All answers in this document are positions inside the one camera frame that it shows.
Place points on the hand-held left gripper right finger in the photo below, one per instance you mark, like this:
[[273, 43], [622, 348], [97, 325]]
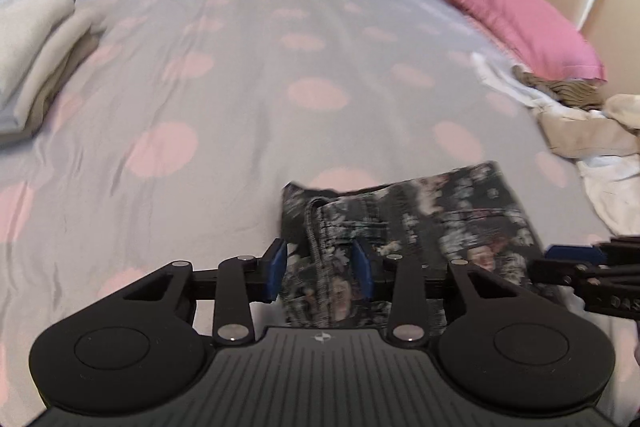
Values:
[[361, 269]]

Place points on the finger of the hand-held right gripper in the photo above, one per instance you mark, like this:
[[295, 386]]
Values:
[[570, 252], [555, 272]]

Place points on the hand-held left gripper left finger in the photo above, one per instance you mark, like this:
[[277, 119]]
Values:
[[276, 269]]

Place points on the dark floral pants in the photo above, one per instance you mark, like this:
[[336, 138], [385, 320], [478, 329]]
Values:
[[450, 217]]

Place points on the white garment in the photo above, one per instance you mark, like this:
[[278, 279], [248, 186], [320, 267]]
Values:
[[610, 187]]

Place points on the cream garment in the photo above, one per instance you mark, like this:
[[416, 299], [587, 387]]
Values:
[[622, 112]]

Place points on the brown striped garment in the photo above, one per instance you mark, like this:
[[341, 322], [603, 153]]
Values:
[[565, 92]]

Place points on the white shirt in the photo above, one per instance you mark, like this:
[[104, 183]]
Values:
[[495, 77]]

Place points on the bed with polka dot duvet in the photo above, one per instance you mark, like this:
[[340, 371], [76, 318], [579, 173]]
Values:
[[225, 57]]

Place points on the pink pillow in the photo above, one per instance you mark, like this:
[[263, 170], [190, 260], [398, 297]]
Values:
[[510, 17]]

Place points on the folded beige garment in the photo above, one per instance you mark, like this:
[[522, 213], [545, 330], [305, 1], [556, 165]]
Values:
[[55, 57]]

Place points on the stack of folded beige towels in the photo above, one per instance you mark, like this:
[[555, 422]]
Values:
[[25, 32]]

